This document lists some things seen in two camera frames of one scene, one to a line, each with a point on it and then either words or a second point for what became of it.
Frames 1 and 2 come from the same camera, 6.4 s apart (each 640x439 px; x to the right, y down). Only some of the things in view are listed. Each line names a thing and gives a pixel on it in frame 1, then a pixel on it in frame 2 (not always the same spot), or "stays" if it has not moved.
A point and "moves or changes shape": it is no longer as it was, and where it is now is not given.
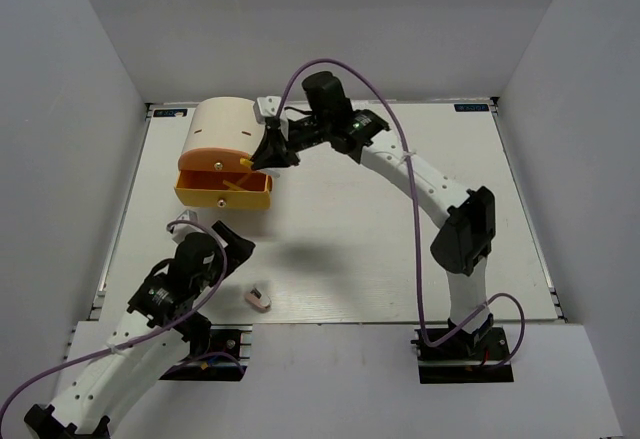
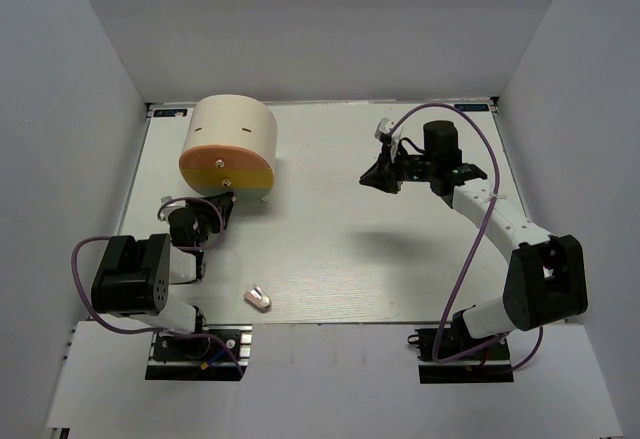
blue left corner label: x=169 y=112 stays
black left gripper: x=237 y=250 → x=217 y=207
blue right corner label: x=471 y=107 stays
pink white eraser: x=257 y=300 stays
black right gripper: x=274 y=150 → x=382 y=174
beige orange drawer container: x=222 y=131 moves or changes shape
